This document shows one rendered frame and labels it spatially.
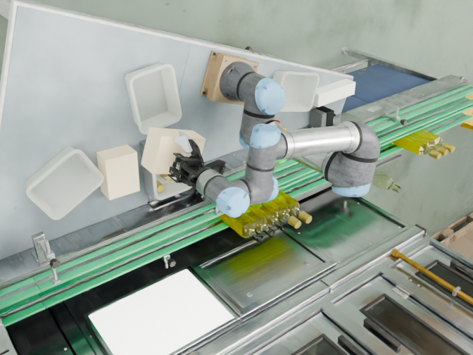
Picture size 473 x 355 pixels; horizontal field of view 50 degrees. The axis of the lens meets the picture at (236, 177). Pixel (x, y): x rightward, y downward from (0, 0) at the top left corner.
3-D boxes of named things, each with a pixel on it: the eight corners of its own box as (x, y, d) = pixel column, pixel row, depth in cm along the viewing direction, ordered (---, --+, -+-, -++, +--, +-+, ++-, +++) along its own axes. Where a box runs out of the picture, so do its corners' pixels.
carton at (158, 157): (149, 127, 151) (161, 136, 146) (192, 130, 162) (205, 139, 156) (140, 163, 155) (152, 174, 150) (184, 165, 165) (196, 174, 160)
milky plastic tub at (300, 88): (270, 65, 212) (284, 71, 206) (307, 68, 226) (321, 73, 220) (261, 105, 219) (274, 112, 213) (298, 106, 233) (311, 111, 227)
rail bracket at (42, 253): (32, 257, 176) (55, 294, 161) (21, 218, 168) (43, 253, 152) (46, 251, 179) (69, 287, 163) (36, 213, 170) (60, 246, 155)
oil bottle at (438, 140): (401, 136, 270) (448, 156, 250) (403, 126, 267) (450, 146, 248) (408, 133, 273) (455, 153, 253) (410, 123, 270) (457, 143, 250)
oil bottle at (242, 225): (215, 215, 209) (246, 241, 194) (215, 204, 206) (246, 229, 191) (226, 210, 212) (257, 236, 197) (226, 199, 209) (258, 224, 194)
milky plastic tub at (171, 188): (145, 192, 198) (155, 202, 192) (139, 141, 187) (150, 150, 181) (183, 178, 207) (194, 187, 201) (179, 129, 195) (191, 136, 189)
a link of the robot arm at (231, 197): (250, 216, 133) (224, 222, 128) (226, 197, 141) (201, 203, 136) (255, 189, 130) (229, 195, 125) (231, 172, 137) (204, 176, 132)
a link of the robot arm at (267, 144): (396, 122, 152) (268, 136, 125) (386, 156, 156) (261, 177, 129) (367, 110, 160) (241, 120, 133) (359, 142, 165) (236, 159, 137)
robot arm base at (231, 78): (222, 60, 184) (238, 67, 177) (255, 60, 193) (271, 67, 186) (217, 101, 190) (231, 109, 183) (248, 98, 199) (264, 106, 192)
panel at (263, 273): (83, 320, 177) (127, 389, 153) (82, 314, 175) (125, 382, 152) (279, 227, 222) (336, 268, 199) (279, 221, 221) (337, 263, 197)
